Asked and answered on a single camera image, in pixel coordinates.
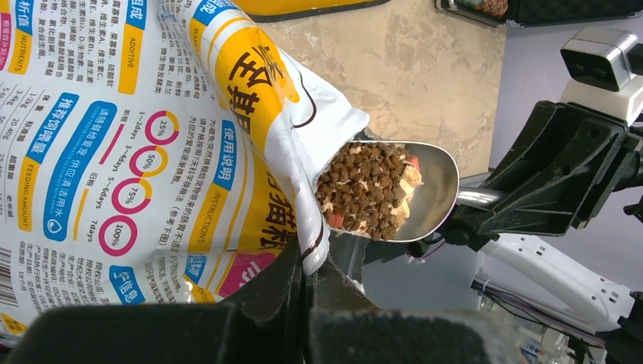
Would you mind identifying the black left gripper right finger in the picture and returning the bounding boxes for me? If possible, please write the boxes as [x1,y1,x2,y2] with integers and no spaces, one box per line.
[305,258,518,363]

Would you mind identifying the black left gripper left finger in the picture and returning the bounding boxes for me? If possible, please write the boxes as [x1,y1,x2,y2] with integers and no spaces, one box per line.
[5,238,305,363]

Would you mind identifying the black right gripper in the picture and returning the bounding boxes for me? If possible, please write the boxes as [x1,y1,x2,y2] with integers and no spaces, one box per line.
[441,101,642,251]

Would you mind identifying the metal food scoop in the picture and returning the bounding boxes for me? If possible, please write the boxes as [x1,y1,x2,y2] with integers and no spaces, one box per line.
[315,140,506,243]

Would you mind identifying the white yellow pet food bag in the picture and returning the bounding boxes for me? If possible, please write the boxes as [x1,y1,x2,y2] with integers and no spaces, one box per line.
[1,1,369,341]

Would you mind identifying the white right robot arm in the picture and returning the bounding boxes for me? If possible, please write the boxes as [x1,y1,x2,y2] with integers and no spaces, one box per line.
[441,101,642,363]

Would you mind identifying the yellow double pet bowl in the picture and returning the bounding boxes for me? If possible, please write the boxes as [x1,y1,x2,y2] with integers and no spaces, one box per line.
[234,0,388,23]

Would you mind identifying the black poker chip case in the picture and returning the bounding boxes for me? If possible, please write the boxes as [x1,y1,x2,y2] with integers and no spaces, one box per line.
[435,0,642,27]

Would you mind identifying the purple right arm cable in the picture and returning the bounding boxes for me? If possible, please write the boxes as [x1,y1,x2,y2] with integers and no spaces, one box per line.
[469,278,607,347]

